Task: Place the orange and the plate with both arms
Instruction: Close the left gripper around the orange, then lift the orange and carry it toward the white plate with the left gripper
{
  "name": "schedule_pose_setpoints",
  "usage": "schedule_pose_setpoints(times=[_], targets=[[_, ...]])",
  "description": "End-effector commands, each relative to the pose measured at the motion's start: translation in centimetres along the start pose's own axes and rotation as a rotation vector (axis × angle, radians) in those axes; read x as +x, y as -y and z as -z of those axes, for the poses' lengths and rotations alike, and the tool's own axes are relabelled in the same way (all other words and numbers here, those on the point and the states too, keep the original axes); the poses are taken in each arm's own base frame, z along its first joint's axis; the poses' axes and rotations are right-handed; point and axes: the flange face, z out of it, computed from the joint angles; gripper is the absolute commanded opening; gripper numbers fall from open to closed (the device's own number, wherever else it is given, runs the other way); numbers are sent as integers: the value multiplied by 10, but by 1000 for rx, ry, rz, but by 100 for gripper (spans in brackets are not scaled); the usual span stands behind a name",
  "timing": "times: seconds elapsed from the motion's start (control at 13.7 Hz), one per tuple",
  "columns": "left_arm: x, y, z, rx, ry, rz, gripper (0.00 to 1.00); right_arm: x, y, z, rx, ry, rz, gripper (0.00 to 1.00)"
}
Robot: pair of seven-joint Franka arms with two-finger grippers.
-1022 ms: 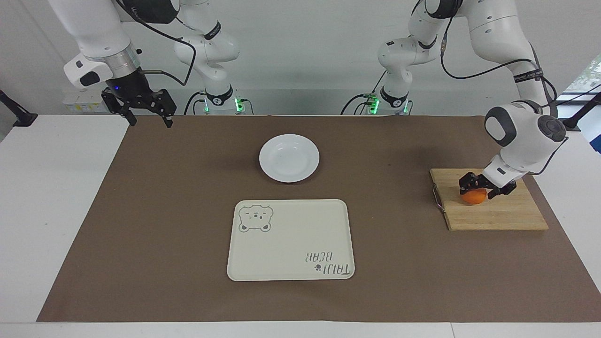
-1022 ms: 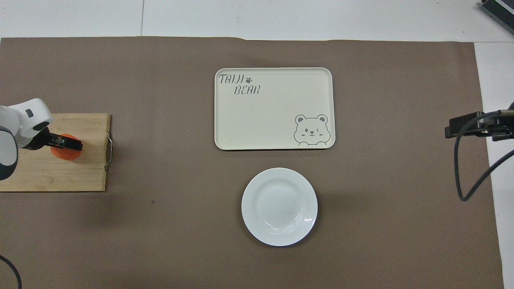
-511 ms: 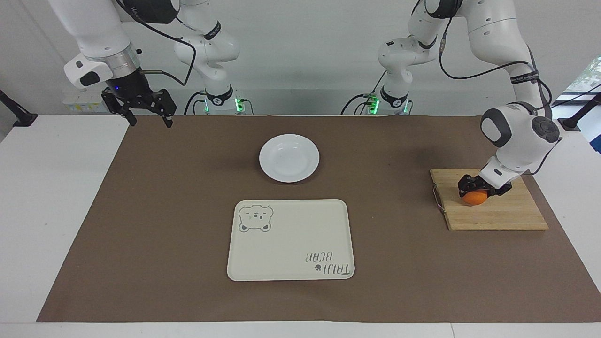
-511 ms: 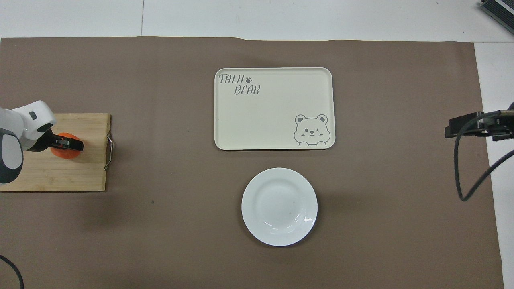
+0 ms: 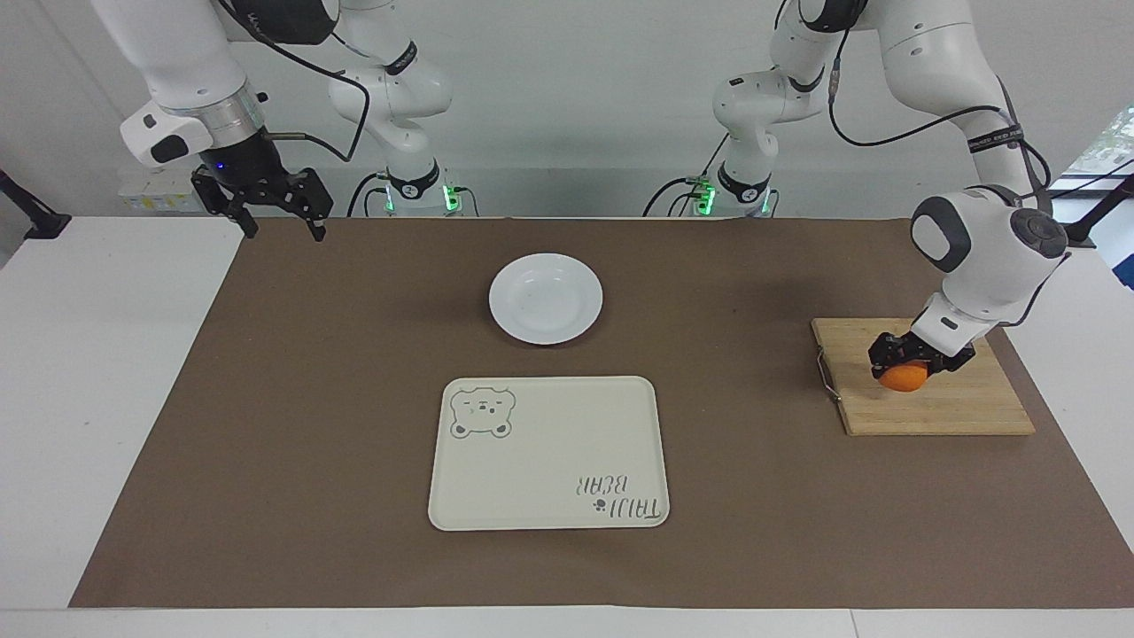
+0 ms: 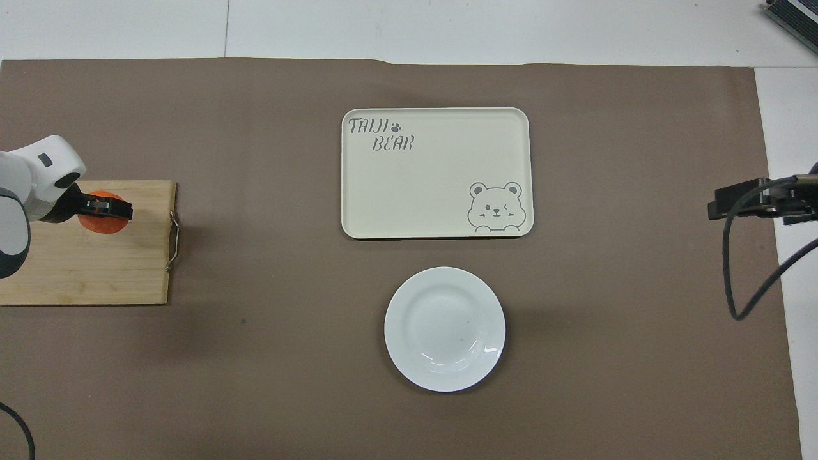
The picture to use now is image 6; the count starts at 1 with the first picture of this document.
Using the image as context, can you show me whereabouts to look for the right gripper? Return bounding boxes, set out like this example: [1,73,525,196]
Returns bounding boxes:
[783,163,818,226]

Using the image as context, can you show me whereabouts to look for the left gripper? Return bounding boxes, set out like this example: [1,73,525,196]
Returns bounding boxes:
[40,183,99,225]

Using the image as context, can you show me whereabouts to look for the orange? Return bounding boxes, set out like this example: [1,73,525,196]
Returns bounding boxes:
[77,190,127,236]

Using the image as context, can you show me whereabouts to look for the white round plate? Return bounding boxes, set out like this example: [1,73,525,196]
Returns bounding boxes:
[383,266,507,394]

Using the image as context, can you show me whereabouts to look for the wooden cutting board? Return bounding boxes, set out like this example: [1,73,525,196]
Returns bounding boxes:
[0,180,181,306]

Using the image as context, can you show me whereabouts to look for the cream tray with bear print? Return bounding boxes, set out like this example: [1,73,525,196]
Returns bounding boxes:
[341,107,534,240]

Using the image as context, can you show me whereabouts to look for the black cable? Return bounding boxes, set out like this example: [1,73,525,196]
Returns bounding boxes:
[722,174,818,321]
[0,401,36,460]

